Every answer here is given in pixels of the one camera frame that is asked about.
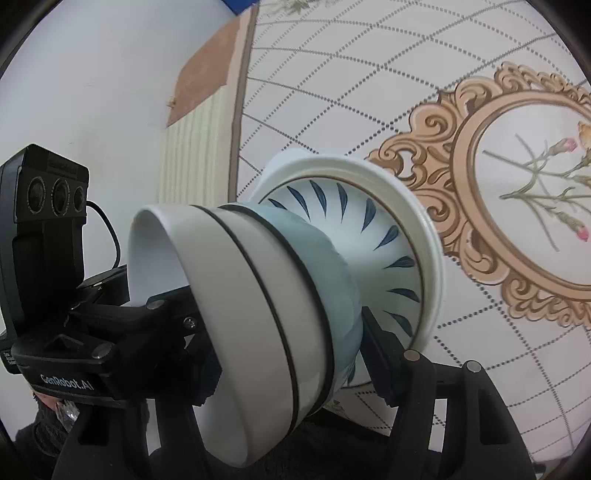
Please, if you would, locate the blue object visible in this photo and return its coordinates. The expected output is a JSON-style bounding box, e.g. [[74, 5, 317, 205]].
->
[[222, 0, 262, 17]]

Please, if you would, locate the white bowl with black stripes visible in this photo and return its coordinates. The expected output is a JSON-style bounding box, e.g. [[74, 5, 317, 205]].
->
[[127, 204, 298, 467]]

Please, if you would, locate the black cable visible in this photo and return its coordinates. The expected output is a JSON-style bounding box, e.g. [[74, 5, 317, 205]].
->
[[86, 200, 122, 269]]

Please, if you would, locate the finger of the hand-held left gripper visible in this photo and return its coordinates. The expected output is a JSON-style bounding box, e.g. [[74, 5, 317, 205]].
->
[[76, 265, 132, 306], [69, 286, 206, 346]]

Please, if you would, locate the blue leaf pattern plate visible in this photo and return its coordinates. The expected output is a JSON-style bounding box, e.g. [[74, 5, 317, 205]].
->
[[256, 178, 423, 388]]

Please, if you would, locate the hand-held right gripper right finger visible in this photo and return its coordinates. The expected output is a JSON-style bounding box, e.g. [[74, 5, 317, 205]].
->
[[361, 307, 539, 480]]

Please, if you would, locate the light blue bowl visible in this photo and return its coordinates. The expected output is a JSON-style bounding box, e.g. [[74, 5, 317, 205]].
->
[[222, 203, 363, 407]]

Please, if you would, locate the white plate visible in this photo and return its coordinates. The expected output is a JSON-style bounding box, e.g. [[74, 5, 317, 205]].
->
[[249, 150, 324, 195], [256, 157, 446, 352]]

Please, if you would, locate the floral printed tablecloth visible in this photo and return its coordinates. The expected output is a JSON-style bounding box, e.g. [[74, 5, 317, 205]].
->
[[159, 0, 591, 467]]

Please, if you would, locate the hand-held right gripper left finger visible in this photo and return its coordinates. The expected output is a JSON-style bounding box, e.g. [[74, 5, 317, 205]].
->
[[52, 344, 223, 480]]

